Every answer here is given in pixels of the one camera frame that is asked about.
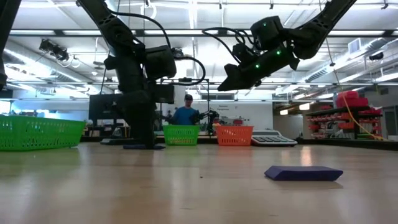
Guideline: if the grey desk calculator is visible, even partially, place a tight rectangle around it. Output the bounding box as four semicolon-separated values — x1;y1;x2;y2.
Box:
251;129;299;147

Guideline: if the orange plastic basket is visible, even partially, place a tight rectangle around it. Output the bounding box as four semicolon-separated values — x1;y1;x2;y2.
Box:
216;125;254;147

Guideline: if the person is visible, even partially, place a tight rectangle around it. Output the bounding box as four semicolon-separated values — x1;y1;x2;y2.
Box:
172;94;200;126

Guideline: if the shelf with red bins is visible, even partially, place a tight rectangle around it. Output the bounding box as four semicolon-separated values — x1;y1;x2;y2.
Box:
305;90;384;140

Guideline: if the green plastic basket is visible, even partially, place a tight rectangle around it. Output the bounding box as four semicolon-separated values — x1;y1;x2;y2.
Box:
0;115;86;152
162;124;200;146

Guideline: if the yellow cable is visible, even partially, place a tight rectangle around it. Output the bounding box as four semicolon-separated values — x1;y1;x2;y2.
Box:
341;94;386;141

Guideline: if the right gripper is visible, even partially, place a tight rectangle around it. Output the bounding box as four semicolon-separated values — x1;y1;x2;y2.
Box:
217;16;301;91

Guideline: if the black left camera cable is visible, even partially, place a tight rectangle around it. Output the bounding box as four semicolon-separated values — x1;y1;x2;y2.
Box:
107;10;207;87

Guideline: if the black overhead frame bar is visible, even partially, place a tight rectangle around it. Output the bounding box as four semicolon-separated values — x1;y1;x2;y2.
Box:
9;29;398;38

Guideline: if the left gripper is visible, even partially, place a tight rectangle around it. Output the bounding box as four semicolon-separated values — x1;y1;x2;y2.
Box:
119;90;156;147

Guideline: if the black monitor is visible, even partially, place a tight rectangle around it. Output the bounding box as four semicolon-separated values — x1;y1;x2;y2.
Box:
88;93;125;121

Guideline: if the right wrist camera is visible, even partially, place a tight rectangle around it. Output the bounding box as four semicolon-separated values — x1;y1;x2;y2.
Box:
232;42;251;65

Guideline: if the white pillar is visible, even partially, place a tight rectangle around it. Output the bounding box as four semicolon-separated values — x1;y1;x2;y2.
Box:
174;84;187;116

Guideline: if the black camera cable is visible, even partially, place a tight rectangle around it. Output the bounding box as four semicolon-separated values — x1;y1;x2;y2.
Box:
201;27;259;63
107;10;207;87

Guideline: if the blue-purple eraser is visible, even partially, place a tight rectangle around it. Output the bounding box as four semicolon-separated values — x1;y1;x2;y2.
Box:
264;165;345;182

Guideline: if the black right camera cable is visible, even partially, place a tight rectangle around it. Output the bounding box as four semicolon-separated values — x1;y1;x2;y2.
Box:
201;27;259;63

